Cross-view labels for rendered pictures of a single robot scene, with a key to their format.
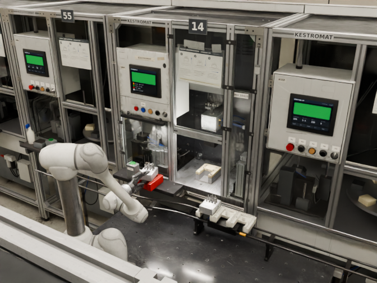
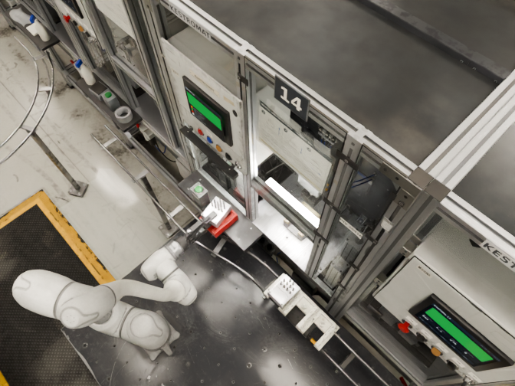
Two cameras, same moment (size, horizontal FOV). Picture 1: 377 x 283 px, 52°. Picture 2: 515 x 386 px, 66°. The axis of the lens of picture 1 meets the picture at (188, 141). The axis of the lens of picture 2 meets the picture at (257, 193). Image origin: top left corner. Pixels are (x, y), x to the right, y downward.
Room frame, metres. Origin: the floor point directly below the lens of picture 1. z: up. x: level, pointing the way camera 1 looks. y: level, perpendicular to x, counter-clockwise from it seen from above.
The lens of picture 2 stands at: (1.61, -0.17, 2.82)
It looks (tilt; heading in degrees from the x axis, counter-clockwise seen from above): 62 degrees down; 17
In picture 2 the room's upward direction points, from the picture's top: 1 degrees counter-clockwise
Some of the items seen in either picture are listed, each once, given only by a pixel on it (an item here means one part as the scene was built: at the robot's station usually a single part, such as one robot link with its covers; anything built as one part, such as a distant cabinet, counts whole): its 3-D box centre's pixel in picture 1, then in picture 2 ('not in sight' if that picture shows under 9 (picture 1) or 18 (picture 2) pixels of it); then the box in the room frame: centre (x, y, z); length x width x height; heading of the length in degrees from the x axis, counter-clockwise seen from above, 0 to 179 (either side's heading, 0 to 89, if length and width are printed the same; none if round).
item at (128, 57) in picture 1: (152, 80); (227, 96); (2.63, 0.25, 1.60); 0.42 x 0.29 x 0.46; 60
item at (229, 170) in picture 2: (142, 118); (208, 149); (2.51, 0.32, 1.37); 0.36 x 0.04 x 0.04; 60
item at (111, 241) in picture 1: (111, 247); (145, 328); (1.78, 0.45, 0.85); 0.18 x 0.16 x 0.22; 87
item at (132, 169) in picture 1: (133, 170); (201, 194); (2.48, 0.40, 0.97); 0.08 x 0.08 x 0.12; 60
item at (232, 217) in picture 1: (225, 219); (300, 311); (2.06, -0.24, 0.84); 0.36 x 0.14 x 0.10; 60
